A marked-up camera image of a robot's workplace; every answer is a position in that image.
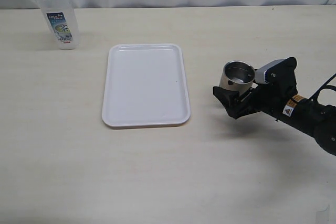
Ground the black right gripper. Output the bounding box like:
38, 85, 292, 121
213, 57, 298, 119

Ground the stainless steel cup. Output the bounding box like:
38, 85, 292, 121
219, 61, 255, 95

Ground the clear plastic pitcher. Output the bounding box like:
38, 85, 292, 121
35, 0, 80, 50

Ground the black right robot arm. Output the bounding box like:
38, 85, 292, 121
213, 57, 335, 155

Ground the white rectangular plastic tray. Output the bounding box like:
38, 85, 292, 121
102, 44, 191, 128

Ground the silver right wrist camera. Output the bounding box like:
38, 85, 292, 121
255, 59, 284, 84

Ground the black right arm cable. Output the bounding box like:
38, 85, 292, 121
309, 73, 336, 104

